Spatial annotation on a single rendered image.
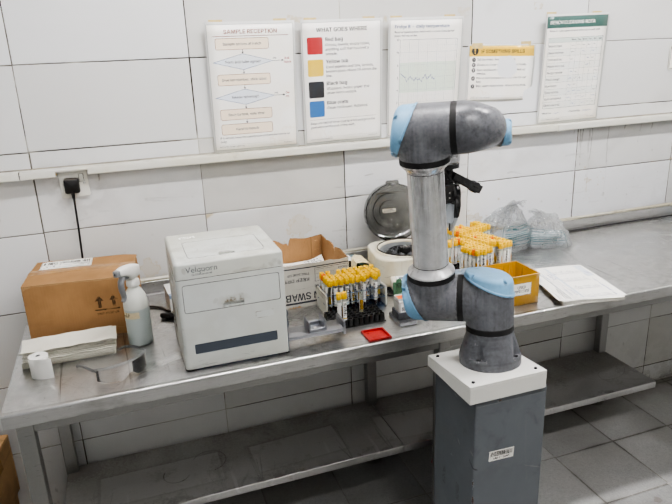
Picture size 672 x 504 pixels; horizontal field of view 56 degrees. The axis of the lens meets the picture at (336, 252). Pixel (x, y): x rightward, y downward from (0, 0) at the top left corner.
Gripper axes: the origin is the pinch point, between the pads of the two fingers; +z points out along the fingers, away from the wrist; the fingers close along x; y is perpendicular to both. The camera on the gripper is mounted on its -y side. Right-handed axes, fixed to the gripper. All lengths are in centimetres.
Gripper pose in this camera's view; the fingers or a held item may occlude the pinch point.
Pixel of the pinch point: (452, 226)
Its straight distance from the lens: 198.7
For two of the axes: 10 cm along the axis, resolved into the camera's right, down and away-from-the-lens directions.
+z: 0.4, 9.5, 3.1
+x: 2.5, 2.9, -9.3
